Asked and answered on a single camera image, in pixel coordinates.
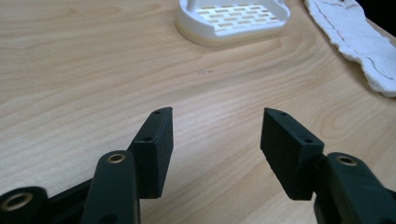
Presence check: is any white cloth with stitching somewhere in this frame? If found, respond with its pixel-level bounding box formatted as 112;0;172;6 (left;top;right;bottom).
304;0;396;98

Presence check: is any white plastic soap dish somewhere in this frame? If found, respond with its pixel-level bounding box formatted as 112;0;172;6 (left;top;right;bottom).
175;0;291;49

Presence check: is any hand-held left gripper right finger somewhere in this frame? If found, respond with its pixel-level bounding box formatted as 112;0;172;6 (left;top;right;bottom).
260;107;396;224

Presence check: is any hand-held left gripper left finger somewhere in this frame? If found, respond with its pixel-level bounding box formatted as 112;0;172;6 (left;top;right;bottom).
78;106;175;224

